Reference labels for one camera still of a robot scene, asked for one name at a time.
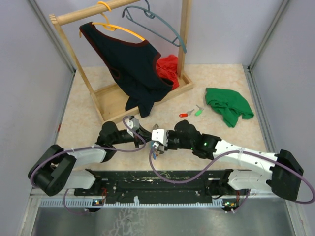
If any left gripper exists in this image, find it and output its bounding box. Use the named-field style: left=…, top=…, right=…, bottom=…
left=111, top=124, right=153, bottom=148

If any key with red tag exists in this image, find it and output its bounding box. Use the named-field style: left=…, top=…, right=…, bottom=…
left=179, top=109, right=194, bottom=118

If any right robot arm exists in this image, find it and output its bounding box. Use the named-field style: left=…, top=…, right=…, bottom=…
left=162, top=120, right=304, bottom=201

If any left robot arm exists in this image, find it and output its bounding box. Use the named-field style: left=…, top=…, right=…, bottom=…
left=28, top=117, right=152, bottom=196

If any key with green tag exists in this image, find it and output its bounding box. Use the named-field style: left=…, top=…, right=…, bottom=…
left=194, top=105, right=204, bottom=117

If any green cloth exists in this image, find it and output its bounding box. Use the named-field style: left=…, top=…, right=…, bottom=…
left=205, top=88, right=254, bottom=128

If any navy tank top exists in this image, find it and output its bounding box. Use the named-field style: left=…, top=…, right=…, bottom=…
left=79, top=23, right=173, bottom=118

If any red cloth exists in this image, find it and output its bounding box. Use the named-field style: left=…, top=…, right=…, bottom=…
left=156, top=55, right=180, bottom=90

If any yellow hanger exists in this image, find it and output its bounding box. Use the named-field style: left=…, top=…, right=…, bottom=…
left=79, top=1, right=145, bottom=41

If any blue-grey hanger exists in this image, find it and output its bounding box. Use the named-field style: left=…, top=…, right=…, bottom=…
left=122, top=0, right=187, bottom=53

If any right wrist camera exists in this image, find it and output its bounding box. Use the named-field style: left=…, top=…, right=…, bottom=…
left=151, top=128, right=168, bottom=147

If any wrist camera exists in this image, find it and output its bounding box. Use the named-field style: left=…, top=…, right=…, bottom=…
left=123, top=116, right=140, bottom=132
left=151, top=128, right=168, bottom=147

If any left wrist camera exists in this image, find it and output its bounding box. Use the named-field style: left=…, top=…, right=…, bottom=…
left=123, top=116, right=140, bottom=132

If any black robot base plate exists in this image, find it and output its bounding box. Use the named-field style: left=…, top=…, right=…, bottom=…
left=74, top=169, right=248, bottom=204

